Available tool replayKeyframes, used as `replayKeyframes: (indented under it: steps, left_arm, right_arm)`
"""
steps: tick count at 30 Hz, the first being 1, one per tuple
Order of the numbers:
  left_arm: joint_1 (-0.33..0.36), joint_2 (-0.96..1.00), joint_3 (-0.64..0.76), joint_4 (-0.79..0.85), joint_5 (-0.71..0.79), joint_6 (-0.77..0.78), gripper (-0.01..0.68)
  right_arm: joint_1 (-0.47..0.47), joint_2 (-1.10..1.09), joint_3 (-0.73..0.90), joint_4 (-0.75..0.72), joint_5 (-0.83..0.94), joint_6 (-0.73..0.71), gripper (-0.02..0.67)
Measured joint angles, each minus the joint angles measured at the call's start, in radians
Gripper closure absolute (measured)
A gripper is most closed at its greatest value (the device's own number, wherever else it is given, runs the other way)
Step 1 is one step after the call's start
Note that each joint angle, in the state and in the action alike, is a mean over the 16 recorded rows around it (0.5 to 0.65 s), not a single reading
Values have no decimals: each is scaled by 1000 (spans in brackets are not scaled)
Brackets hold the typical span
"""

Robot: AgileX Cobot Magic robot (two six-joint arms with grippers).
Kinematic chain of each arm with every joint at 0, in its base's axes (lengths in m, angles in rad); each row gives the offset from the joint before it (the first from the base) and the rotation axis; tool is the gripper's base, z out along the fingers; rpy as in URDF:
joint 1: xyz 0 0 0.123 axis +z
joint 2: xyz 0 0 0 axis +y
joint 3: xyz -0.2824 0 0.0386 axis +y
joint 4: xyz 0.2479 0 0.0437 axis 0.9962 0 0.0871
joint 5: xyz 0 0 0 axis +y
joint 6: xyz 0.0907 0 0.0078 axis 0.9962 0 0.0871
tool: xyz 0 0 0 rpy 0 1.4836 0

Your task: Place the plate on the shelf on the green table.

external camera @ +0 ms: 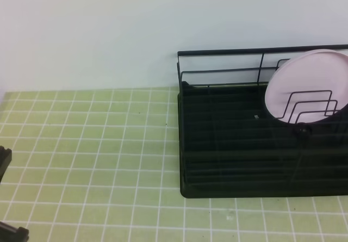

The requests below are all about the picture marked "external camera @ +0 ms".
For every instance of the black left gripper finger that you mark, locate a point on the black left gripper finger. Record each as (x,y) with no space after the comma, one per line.
(13,234)
(5,160)

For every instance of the pink round plate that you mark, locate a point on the pink round plate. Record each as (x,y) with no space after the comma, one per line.
(309,88)

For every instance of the black drip tray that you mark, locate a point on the black drip tray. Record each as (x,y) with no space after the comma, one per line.
(231,147)

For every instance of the black wire dish rack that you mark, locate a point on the black wire dish rack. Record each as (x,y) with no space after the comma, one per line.
(238,67)

